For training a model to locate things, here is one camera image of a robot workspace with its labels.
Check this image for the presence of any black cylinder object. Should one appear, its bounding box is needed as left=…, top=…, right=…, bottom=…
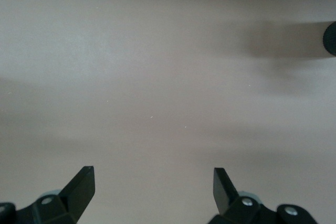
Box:
left=322, top=21, right=336, bottom=57

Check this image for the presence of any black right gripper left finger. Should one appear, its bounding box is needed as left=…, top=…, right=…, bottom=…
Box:
left=15, top=165, right=96, bottom=224

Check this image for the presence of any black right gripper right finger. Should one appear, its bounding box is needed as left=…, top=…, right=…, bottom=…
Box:
left=209, top=167, right=279, bottom=224

